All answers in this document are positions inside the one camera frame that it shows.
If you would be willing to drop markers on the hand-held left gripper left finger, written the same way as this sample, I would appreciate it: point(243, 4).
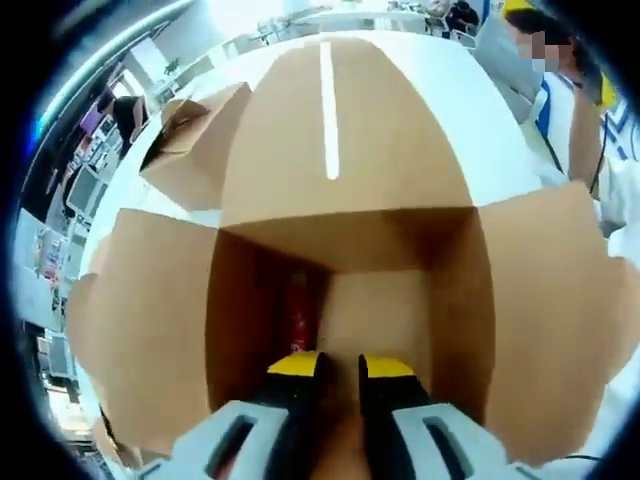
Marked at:
point(290, 390)

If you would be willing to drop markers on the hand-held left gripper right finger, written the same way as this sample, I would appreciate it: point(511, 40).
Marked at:
point(395, 390)

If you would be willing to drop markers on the red cylindrical item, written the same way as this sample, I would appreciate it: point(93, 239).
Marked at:
point(297, 320)

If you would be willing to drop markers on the brown paper box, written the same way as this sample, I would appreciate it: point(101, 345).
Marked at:
point(180, 170)
point(400, 150)

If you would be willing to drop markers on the person's white clothing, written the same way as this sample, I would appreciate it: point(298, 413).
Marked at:
point(620, 200)

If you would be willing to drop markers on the small potted plant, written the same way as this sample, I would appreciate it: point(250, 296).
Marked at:
point(173, 65)

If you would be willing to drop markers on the person's head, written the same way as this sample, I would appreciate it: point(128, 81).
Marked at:
point(525, 22)

